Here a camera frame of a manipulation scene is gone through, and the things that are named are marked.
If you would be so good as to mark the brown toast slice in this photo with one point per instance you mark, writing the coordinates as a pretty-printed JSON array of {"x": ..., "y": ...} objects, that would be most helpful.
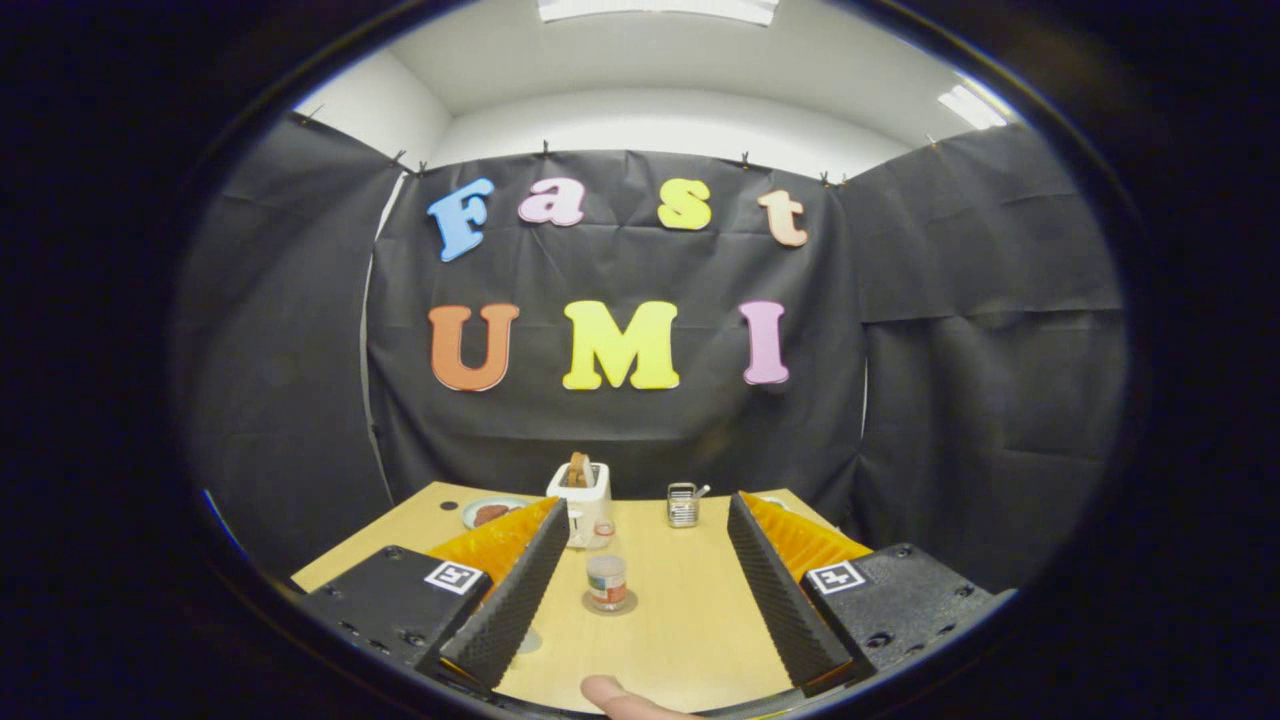
[{"x": 578, "y": 470}]

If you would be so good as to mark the large ceiling light panel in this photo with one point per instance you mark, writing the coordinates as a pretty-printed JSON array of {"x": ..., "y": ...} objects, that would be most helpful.
[{"x": 660, "y": 8}]

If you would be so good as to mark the small white dish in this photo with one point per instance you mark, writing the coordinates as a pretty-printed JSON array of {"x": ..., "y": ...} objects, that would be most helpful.
[{"x": 772, "y": 500}]

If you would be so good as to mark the small ceiling light panel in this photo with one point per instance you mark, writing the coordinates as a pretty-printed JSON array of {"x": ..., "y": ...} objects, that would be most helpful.
[{"x": 972, "y": 108}]

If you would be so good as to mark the white cup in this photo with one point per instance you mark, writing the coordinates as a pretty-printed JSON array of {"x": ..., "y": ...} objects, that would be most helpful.
[{"x": 530, "y": 640}]

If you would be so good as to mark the wooden table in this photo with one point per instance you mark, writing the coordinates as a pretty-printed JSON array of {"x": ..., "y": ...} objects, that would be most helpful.
[{"x": 680, "y": 620}]

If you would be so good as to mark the round brown coaster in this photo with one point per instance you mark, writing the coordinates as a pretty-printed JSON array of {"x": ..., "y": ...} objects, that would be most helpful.
[{"x": 631, "y": 603}]

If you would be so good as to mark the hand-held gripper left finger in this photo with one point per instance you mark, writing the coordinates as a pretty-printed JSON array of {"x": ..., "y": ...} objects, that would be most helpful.
[{"x": 515, "y": 605}]

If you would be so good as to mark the clear plastic juice bottle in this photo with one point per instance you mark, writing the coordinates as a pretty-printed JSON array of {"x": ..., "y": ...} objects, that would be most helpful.
[{"x": 607, "y": 585}]

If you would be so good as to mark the pale green plate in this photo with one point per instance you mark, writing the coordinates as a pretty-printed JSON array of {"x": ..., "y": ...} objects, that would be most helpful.
[{"x": 470, "y": 517}]

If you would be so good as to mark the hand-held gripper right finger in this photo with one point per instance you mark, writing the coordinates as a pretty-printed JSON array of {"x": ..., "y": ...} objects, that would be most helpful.
[{"x": 780, "y": 600}]

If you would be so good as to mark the white toaster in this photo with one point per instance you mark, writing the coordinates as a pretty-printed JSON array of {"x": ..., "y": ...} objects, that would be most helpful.
[{"x": 588, "y": 500}]

